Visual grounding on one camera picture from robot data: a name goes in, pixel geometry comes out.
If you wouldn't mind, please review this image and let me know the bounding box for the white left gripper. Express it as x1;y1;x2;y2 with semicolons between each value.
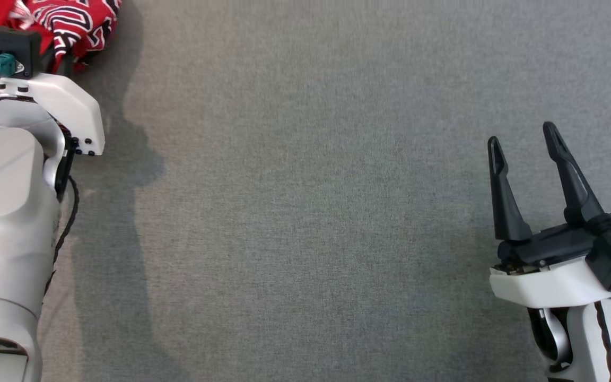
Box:
0;73;106;157

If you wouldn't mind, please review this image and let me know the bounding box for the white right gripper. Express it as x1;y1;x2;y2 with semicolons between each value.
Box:
488;122;611;309

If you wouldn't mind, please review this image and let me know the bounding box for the red black white patterned garment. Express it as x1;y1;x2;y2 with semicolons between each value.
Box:
7;0;123;74

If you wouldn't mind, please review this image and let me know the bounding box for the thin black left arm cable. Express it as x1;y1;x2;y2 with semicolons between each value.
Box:
45;175;80;298

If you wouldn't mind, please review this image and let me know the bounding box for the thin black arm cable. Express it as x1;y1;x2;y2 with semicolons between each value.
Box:
45;175;80;298
594;301;611;382

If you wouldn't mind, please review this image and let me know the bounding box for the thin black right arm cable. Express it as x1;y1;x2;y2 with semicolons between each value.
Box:
594;301;611;382

